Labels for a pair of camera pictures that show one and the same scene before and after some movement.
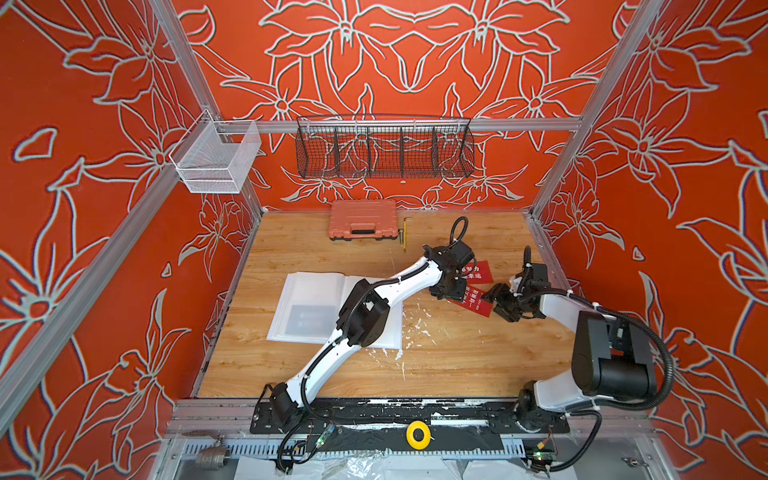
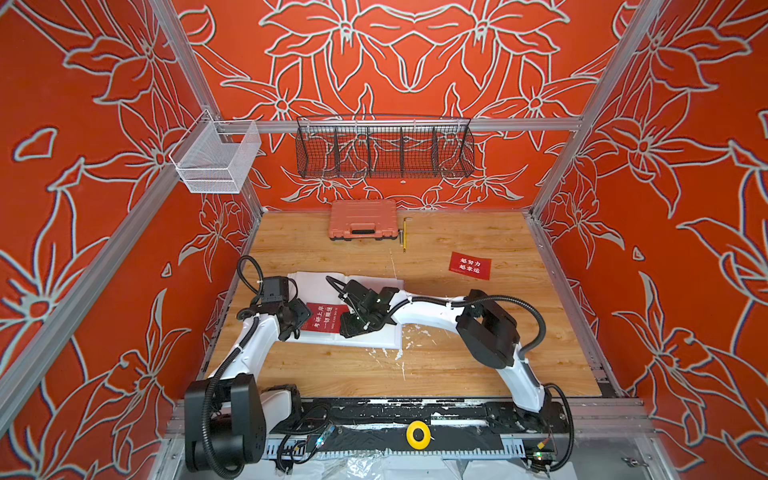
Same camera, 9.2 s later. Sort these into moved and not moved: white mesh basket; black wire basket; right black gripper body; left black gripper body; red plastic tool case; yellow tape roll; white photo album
Moved: left black gripper body; right black gripper body
Not moved: black wire basket; white photo album; yellow tape roll; white mesh basket; red plastic tool case
